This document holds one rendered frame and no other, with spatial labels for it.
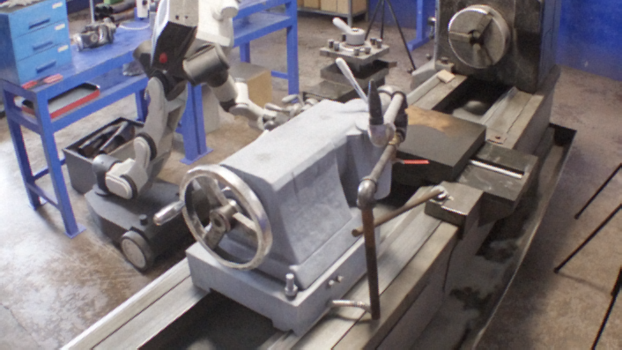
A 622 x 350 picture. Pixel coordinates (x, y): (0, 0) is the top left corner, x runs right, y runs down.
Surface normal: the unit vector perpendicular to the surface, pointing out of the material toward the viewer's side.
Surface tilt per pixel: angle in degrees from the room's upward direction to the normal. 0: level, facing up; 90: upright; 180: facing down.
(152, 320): 0
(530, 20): 90
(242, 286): 90
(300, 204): 76
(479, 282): 0
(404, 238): 0
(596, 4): 90
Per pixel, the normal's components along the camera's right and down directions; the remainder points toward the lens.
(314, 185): 0.79, 0.04
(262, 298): -0.57, 0.40
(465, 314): -0.02, -0.88
